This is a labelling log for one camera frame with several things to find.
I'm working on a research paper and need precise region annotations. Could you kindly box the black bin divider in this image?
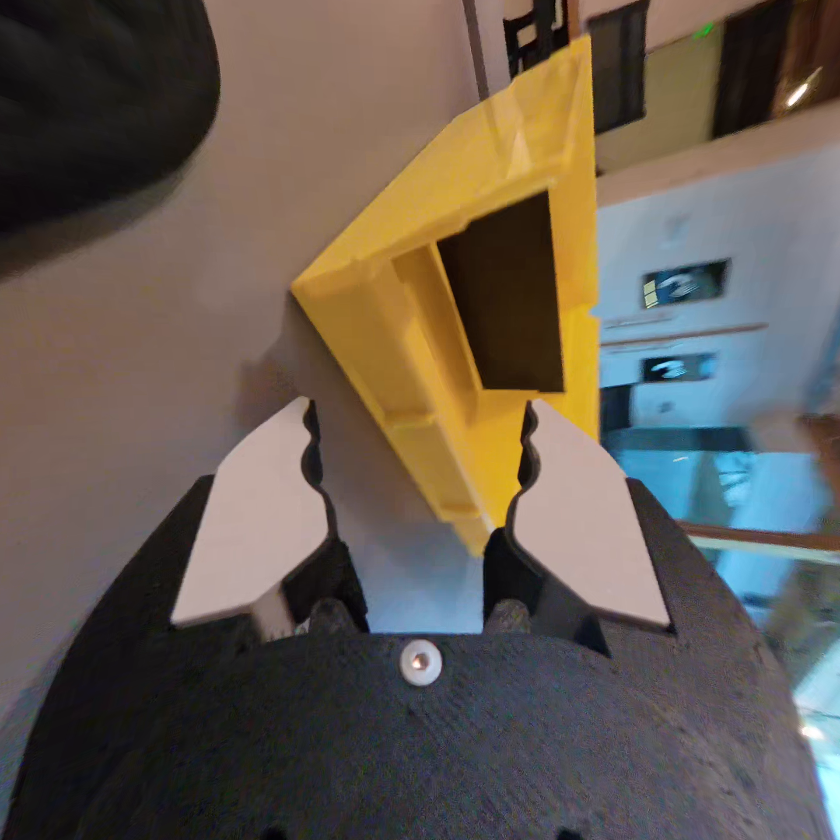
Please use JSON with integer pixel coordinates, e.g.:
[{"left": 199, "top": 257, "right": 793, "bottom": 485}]
[{"left": 436, "top": 190, "right": 567, "bottom": 395}]

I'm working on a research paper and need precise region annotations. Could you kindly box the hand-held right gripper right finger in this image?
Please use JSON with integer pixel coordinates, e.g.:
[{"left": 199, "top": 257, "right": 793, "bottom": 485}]
[{"left": 508, "top": 400, "right": 672, "bottom": 626}]

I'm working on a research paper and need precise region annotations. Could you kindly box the yellow bin with divider slots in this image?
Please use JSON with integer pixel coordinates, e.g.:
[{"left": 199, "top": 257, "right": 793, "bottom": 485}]
[{"left": 290, "top": 36, "right": 601, "bottom": 559}]

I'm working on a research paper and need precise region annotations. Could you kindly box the phone booth window sign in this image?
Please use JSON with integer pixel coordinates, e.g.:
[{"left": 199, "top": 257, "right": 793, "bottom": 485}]
[
  {"left": 642, "top": 259, "right": 731, "bottom": 309},
  {"left": 642, "top": 353, "right": 718, "bottom": 383}
]

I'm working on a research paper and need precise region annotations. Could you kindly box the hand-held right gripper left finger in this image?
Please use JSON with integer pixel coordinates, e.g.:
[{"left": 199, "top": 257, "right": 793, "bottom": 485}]
[{"left": 171, "top": 395, "right": 339, "bottom": 643}]

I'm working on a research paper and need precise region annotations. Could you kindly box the black mesh cushion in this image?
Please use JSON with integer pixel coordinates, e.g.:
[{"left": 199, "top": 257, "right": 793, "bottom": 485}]
[{"left": 0, "top": 0, "right": 221, "bottom": 277}]

